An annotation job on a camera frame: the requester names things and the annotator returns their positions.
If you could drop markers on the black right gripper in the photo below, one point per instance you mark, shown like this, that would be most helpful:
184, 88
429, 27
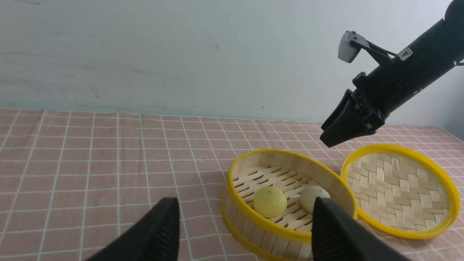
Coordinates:
359, 112

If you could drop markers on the beige steamed bun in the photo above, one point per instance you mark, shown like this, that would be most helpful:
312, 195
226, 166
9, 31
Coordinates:
308, 196

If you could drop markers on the yellow steamed bun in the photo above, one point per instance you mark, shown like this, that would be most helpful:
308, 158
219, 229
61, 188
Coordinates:
270, 202

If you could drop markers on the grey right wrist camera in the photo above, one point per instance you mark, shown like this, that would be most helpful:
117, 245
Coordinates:
352, 43

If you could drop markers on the bamboo steamer lid yellow rim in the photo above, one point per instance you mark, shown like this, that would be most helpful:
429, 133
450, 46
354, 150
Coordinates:
401, 192

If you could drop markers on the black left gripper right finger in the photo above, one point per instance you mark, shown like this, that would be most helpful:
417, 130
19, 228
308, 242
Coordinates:
336, 236

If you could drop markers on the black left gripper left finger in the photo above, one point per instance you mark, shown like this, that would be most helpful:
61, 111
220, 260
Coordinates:
155, 237

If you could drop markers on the pink checkered tablecloth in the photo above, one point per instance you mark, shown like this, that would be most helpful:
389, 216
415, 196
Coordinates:
73, 181

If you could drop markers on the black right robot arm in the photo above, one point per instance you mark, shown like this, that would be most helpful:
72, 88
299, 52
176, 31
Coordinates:
397, 79

